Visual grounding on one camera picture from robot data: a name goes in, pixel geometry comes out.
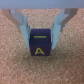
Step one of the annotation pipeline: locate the white cabinet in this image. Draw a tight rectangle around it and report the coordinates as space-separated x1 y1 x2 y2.
0 0 84 10

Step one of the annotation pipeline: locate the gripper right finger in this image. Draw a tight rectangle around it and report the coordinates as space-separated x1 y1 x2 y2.
49 8 82 48

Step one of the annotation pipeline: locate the purple block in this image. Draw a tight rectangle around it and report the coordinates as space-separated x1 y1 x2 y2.
27 28 53 57

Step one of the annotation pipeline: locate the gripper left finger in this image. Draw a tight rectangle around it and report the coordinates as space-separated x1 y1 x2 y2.
1 8 34 48

